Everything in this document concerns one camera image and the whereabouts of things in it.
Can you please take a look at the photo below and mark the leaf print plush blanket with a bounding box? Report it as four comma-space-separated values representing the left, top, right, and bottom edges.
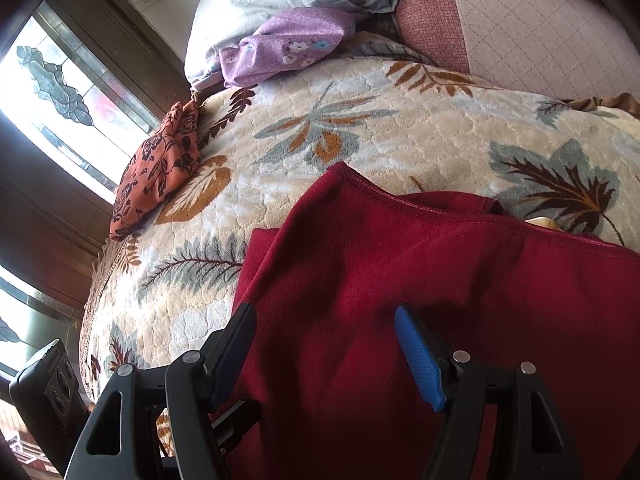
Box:
79, 30, 640, 456

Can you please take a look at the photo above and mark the red fleece garment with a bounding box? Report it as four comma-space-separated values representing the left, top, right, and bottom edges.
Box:
210, 160, 640, 480

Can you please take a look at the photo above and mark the white pillow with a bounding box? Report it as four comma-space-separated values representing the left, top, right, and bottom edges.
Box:
185, 0, 401, 92

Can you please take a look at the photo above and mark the orange floral cloth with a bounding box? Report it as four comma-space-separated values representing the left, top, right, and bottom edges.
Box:
109, 100, 204, 242

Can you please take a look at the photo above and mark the wooden framed glass window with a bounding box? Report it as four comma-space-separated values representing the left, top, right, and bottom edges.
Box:
0, 0, 201, 378

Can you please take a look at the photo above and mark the pink quilted pad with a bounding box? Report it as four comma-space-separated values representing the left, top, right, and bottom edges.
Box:
394, 0, 640, 107

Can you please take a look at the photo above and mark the purple floral cloth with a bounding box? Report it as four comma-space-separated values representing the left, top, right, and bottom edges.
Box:
217, 7, 359, 89

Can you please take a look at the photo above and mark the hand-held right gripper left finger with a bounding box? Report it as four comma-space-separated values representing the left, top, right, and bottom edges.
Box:
65, 302, 258, 480

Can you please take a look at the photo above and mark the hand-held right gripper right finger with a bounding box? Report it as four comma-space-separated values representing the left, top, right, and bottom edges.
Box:
394, 304, 584, 480

